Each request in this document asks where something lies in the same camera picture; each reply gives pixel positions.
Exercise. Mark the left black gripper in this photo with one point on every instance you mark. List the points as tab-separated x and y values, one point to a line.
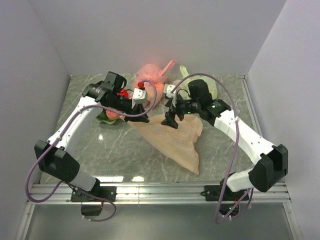
144	118

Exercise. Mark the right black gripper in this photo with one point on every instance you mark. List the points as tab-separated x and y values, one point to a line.
169	120

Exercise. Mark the orange plastic bag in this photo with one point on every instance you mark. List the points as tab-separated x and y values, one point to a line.
176	144

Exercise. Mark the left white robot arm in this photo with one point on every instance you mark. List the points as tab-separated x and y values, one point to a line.
56	155

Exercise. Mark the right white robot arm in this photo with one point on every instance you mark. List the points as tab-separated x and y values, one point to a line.
270	161

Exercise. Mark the red fake fruit top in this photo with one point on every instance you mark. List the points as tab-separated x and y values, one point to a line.
123	93

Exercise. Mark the green tied plastic bag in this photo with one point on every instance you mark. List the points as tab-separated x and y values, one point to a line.
184	89

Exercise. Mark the orange fake peach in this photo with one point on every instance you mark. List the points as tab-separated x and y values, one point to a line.
112	116

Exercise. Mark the pink tied plastic bag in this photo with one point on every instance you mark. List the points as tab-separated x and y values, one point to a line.
155	74

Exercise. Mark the light green plate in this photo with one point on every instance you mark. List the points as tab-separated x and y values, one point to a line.
102	118

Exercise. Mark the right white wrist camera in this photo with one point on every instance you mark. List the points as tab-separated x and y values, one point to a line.
168	91

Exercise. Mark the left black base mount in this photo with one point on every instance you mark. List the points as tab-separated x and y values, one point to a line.
92	202

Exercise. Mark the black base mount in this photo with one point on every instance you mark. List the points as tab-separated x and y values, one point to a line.
92	202
222	200

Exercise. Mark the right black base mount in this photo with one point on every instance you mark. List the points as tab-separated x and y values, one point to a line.
222	200

